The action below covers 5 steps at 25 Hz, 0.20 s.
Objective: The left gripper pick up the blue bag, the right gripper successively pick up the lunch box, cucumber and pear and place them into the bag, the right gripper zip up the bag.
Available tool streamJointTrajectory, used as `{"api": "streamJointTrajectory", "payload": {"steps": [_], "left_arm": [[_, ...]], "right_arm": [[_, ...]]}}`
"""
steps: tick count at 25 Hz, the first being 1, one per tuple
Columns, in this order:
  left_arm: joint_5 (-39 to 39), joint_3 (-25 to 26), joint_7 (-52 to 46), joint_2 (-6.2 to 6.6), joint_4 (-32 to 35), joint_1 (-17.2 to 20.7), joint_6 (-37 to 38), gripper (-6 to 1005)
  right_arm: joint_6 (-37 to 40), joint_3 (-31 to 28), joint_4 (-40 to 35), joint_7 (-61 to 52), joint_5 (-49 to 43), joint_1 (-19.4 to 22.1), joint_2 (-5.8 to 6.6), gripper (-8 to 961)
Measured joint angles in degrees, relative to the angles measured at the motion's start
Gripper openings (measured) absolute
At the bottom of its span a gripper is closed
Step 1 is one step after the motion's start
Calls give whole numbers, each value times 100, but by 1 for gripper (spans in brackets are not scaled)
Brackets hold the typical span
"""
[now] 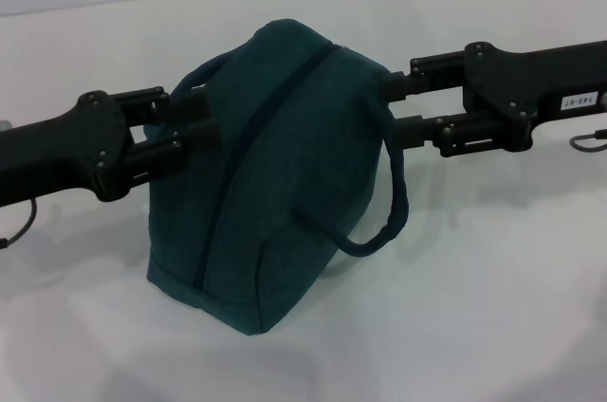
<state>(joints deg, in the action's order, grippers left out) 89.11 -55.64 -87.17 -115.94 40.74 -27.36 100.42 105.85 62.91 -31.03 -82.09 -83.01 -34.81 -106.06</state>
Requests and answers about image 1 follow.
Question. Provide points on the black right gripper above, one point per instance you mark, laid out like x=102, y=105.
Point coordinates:
x=531, y=79

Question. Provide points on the dark teal fabric lunch bag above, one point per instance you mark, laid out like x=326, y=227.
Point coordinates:
x=294, y=174

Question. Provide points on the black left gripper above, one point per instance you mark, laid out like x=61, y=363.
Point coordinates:
x=57, y=151

